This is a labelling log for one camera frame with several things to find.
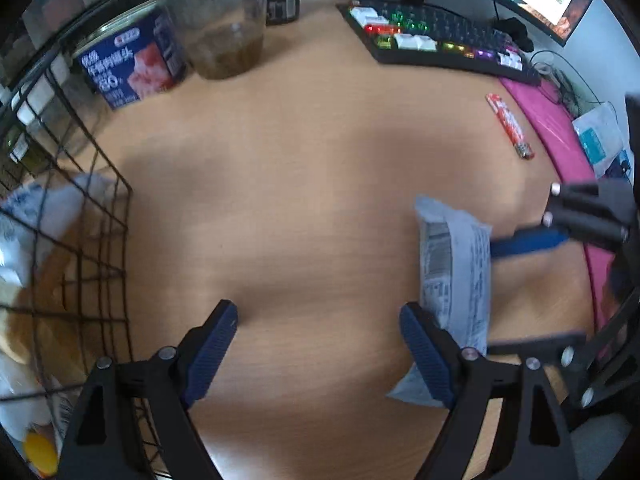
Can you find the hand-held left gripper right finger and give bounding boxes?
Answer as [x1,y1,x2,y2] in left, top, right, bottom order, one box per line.
[399,302,586,480]

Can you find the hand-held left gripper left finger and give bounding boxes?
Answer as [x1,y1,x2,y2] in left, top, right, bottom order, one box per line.
[56,300,239,480]

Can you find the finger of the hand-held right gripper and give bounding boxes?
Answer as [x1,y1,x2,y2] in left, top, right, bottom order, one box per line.
[490,182,631,260]
[487,295,640,413]

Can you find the long white blue-print packet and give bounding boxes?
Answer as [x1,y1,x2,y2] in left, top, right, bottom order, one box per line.
[387,194,494,408]

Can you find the black wire basket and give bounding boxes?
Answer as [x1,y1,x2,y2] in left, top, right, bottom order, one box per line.
[0,45,167,480]

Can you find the bagged white bread slice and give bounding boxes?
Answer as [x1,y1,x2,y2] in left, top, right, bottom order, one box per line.
[0,246,102,367]

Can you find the yellow ball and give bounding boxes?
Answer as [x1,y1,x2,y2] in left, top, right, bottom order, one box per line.
[24,432,59,476]

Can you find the white teal wipes pack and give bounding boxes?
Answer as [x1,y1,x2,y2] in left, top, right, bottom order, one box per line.
[572,102,629,179]

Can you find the pink mouse mat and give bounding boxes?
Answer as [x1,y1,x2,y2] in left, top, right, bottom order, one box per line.
[500,77,617,332]

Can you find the red candy tube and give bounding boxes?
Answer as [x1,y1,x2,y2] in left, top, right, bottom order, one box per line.
[485,92,535,160]

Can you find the person's grey clothing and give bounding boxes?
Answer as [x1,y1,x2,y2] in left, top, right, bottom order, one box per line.
[569,412,634,480]

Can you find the backlit mechanical keyboard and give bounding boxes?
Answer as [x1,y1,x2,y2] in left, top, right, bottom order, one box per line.
[335,0,543,86]

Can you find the blue tin can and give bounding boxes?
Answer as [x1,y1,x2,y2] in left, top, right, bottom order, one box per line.
[74,0,189,111]

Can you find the white bottle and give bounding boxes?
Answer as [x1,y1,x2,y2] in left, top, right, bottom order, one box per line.
[12,54,69,126]

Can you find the clear plastic cup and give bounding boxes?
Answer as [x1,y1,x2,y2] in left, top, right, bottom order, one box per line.
[152,0,266,81]

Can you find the black cable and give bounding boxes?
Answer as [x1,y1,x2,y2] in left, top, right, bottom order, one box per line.
[529,49,602,112]

